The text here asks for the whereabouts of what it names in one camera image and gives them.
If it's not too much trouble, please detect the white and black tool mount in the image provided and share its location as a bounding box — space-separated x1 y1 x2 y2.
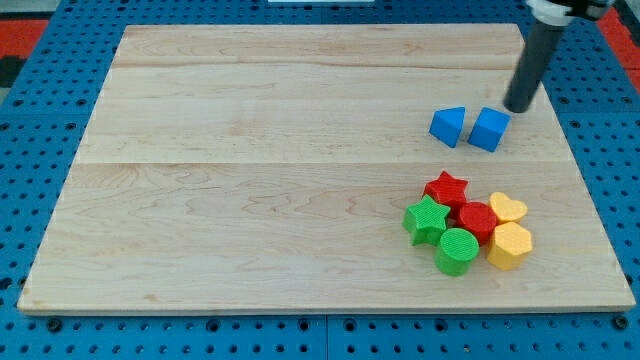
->
525 0 615 26

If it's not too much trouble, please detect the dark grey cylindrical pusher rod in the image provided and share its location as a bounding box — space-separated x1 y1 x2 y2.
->
503 20 565 113

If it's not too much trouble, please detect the yellow heart block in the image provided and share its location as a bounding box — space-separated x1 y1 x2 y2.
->
489 192 528 224

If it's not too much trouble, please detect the blue cube block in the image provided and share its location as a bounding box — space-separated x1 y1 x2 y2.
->
468 107 511 152

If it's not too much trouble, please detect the blue triangular prism block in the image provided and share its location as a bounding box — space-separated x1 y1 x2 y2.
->
428 107 466 148

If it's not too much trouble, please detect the red star block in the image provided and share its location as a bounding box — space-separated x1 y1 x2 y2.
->
423 170 468 218

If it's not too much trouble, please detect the red cylinder block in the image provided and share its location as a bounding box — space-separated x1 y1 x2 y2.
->
456 202 498 246

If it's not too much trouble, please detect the yellow hexagon block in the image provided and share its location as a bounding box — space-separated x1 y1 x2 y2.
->
486 222 533 270

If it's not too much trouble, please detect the green star block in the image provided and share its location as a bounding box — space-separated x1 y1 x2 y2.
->
402 195 451 246

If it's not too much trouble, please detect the green cylinder block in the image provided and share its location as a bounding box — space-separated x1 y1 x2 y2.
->
434 228 480 277

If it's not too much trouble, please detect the light wooden board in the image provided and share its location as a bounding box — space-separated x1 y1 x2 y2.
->
17 24 635 316

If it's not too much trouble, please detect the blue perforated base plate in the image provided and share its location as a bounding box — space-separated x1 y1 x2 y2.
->
1 0 639 359

